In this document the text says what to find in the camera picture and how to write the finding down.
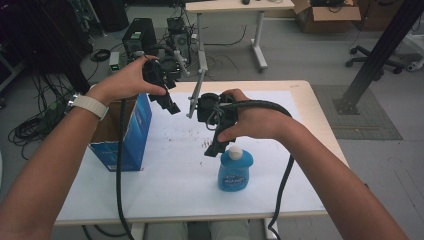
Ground blue bottle with white cap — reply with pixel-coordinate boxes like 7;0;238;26
217;145;255;193

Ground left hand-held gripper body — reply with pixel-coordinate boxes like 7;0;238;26
142;54;183;91

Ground blue cardboard box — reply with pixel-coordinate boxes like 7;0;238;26
88;92;153;173

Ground brown cardboard box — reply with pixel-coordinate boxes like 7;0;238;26
292;0;362;34

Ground bundle of black floor cables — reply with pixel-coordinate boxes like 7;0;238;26
7;74;73;161

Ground thin black floor cable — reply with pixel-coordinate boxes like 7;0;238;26
203;24;248;48

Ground grey floor mat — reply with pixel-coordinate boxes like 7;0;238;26
311;84;404;141

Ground black metal stand post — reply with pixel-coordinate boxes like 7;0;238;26
331;0;424;116

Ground grey plastic rod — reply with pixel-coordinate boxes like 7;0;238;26
173;49;190;77
186;67;208;120

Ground small white device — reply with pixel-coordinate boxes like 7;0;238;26
108;50;122;73

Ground right hand-held gripper black cable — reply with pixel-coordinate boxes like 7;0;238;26
229;99;296;240

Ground person's right hand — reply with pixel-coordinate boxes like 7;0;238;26
216;88;296;143

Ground person's left hand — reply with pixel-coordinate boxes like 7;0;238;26
86;54;168;108

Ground person's legs in grey trousers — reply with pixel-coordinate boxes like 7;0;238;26
145;220;252;240

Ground left hand-held gripper black cable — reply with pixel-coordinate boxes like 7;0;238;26
115;98;136;240

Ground open grey computer case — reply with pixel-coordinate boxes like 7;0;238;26
166;16;192;66

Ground coiled black cable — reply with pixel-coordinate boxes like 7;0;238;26
89;48;112;63

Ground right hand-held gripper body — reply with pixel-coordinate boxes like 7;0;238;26
196;92;240;132

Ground white desk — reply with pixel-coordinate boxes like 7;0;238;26
184;0;296;73

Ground hand-held gripper black cable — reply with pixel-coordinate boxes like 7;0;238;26
229;99;296;240
115;98;136;240

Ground white table mat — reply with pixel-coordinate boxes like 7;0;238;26
55;90;327;222

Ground white band wristwatch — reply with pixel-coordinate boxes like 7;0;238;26
66;94;110;121

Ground black office chair base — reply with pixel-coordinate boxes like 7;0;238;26
344;44;406;76

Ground black computer tower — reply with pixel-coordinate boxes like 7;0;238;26
121;17;158;60

